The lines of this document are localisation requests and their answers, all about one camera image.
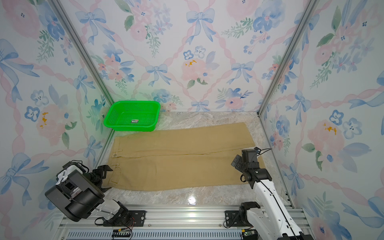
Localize khaki long pants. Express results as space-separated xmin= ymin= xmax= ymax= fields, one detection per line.
xmin=103 ymin=123 xmax=255 ymax=191

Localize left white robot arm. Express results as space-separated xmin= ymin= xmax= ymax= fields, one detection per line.
xmin=45 ymin=160 xmax=134 ymax=229

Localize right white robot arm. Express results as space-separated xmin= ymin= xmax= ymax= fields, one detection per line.
xmin=226 ymin=155 xmax=313 ymax=240

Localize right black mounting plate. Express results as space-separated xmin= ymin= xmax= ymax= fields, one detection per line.
xmin=223 ymin=211 xmax=249 ymax=229

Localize black mounting plate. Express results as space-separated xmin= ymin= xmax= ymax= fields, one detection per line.
xmin=102 ymin=210 xmax=147 ymax=228
xmin=223 ymin=211 xmax=249 ymax=229

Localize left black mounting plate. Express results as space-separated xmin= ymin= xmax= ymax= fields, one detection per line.
xmin=102 ymin=210 xmax=147 ymax=228

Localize black connector block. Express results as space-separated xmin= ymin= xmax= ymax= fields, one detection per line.
xmin=111 ymin=228 xmax=133 ymax=240

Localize green circuit board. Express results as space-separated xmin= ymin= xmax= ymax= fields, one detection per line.
xmin=241 ymin=230 xmax=259 ymax=240

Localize green plastic basket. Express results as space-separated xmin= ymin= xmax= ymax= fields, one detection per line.
xmin=104 ymin=101 xmax=161 ymax=132

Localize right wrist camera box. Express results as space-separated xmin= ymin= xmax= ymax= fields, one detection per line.
xmin=242 ymin=149 xmax=259 ymax=163

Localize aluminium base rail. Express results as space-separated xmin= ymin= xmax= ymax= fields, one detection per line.
xmin=54 ymin=205 xmax=314 ymax=240

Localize left aluminium corner post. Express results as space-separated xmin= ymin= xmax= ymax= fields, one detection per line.
xmin=48 ymin=0 xmax=115 ymax=105

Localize aluminium corner post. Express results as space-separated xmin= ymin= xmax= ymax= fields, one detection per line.
xmin=48 ymin=0 xmax=115 ymax=105
xmin=258 ymin=0 xmax=319 ymax=118

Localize right aluminium corner post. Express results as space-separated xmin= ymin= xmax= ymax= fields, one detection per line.
xmin=258 ymin=0 xmax=319 ymax=118

